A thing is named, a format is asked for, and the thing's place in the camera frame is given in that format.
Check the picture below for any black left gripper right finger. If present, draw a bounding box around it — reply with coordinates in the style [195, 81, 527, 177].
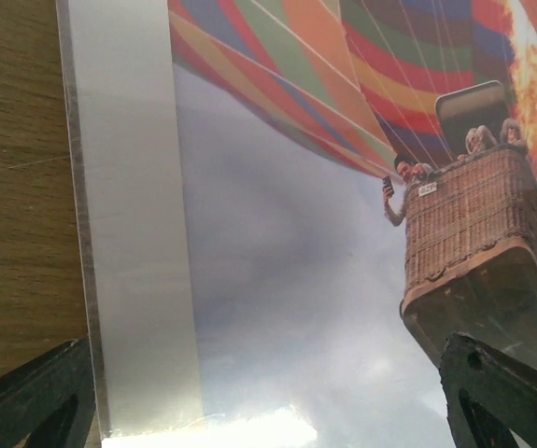
[439, 332, 537, 447]

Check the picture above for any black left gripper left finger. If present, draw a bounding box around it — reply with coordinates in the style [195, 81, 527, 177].
[0, 338, 96, 447]

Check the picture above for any hot air balloon photo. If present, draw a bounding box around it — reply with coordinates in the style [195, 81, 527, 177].
[167, 1, 537, 447]

